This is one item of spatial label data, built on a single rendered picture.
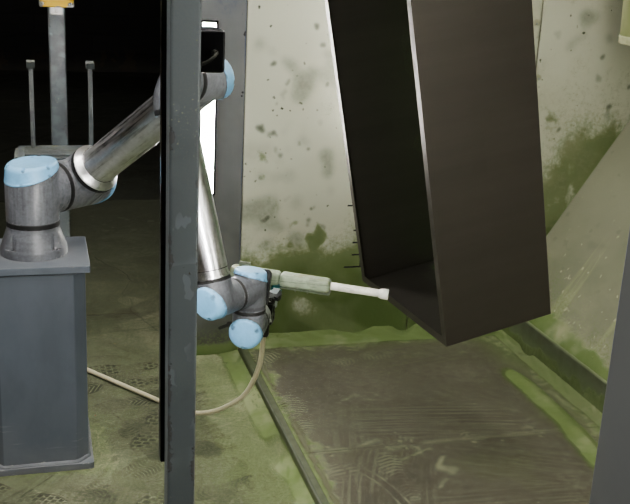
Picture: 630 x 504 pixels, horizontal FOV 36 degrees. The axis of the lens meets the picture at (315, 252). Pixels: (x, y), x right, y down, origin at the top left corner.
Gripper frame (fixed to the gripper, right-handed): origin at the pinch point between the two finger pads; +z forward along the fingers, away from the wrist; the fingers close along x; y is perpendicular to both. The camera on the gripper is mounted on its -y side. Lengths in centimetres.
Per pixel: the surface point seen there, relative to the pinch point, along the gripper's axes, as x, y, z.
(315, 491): 22, 50, -31
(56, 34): -94, -62, 64
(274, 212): -13, -2, 76
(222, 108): -33, -41, 68
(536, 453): 87, 47, 6
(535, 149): 72, -51, -4
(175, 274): 5, -45, -126
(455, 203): 52, -36, -16
